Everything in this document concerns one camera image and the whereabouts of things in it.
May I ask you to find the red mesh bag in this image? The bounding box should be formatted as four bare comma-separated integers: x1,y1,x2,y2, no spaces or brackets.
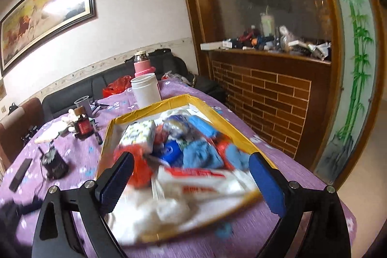
114,144,155,188

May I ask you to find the framed horse painting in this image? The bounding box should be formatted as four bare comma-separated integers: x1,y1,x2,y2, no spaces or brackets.
0,0,98,78

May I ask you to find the white glove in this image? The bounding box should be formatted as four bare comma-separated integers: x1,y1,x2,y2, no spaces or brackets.
61,108,80,133

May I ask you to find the bamboo painted glass panel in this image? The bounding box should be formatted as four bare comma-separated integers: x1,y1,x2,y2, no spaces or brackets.
314,0,379,184

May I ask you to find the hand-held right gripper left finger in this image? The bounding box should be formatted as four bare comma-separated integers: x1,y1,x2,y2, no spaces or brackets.
32,152,135,258

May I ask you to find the yellow cardboard box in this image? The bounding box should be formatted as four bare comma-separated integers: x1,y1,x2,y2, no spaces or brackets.
96,94,279,247

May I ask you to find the brown armchair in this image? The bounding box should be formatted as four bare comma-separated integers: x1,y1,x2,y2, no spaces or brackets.
0,97,43,168

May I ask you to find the white plastic jar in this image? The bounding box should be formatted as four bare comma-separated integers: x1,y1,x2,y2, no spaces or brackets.
130,73,163,109

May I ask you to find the purple floral tablecloth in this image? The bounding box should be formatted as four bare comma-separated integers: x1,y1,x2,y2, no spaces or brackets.
0,78,358,258

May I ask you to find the black leather sofa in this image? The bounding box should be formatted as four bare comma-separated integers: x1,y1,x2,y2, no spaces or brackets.
42,49,225,123

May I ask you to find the lemon print tissue pack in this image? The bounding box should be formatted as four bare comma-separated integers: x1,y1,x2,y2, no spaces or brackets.
117,120,157,155

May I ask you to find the red plastic bag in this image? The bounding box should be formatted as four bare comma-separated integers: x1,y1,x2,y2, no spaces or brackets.
102,75,135,99

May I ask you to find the red and black box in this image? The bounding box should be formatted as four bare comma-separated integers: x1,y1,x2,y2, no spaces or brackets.
74,117,96,140

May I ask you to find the black phone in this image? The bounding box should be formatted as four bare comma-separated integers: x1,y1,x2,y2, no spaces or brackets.
9,157,33,193

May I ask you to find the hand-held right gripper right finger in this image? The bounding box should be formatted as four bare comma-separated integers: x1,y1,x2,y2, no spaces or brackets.
248,152,353,258

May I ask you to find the small black metal stand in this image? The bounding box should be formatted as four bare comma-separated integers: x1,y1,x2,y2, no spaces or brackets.
90,100,110,115

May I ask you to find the bagged dark blue cloth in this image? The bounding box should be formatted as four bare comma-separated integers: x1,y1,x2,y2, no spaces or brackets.
163,114,194,141

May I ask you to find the white bottle with straw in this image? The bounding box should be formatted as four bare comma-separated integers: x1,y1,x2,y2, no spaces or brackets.
260,5,276,38

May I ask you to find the flat white box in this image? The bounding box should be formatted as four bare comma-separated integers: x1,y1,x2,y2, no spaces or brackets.
200,41,226,51

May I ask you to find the white paper notebook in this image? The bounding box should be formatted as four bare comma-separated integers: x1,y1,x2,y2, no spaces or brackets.
33,120,66,144

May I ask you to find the red and white tissue pack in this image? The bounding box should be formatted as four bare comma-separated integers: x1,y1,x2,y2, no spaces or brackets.
155,167,258,196

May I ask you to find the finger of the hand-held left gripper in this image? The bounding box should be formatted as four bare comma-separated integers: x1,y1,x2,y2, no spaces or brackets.
17,197,44,215

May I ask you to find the light blue towel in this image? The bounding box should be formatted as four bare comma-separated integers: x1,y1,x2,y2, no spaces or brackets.
181,140,225,170

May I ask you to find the black electric motor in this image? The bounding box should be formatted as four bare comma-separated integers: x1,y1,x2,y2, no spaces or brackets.
37,140,70,182

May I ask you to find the clear plastic cup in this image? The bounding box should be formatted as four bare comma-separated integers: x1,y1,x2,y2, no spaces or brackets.
74,95,92,118

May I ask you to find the pink knit sleeved bottle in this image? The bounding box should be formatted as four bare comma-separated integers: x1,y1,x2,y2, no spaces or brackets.
133,51,157,79

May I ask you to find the brick pattern wooden counter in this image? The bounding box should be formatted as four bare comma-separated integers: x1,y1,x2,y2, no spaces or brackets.
208,48,332,159

